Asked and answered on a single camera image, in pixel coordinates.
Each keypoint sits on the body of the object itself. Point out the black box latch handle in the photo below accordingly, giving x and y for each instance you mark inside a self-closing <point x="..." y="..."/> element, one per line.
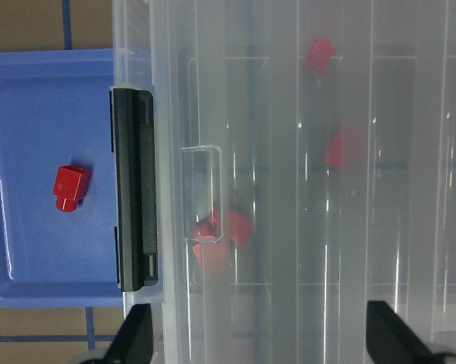
<point x="133" y="144"/>

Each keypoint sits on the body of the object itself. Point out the red block upper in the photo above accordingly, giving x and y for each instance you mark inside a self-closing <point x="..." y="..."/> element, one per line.
<point x="318" y="56"/>

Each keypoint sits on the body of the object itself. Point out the clear plastic storage box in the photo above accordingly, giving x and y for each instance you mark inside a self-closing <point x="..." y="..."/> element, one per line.
<point x="136" y="326"/>

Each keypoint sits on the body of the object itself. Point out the red block centre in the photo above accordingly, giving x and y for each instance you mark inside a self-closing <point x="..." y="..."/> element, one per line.
<point x="240" y="226"/>

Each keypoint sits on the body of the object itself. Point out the clear plastic box lid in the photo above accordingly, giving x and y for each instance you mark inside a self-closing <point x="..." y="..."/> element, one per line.
<point x="307" y="182"/>

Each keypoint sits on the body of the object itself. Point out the blue plastic tray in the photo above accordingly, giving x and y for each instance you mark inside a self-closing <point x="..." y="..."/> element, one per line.
<point x="54" y="111"/>

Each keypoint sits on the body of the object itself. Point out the red block lower left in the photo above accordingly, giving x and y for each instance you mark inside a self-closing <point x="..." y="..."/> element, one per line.
<point x="202" y="232"/>

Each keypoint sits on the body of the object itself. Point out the red block with stud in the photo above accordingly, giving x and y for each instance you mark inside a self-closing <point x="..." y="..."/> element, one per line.
<point x="70" y="187"/>

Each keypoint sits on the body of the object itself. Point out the red block bottom corner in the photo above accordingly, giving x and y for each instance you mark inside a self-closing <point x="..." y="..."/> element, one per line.
<point x="211" y="256"/>

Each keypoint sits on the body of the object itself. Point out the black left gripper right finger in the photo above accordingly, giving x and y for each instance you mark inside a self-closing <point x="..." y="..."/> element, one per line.
<point x="390" y="340"/>

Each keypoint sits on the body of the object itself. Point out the red block middle right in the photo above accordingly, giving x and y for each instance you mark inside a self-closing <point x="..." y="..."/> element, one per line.
<point x="345" y="148"/>

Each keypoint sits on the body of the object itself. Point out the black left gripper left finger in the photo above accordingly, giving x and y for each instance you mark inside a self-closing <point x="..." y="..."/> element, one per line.
<point x="134" y="340"/>

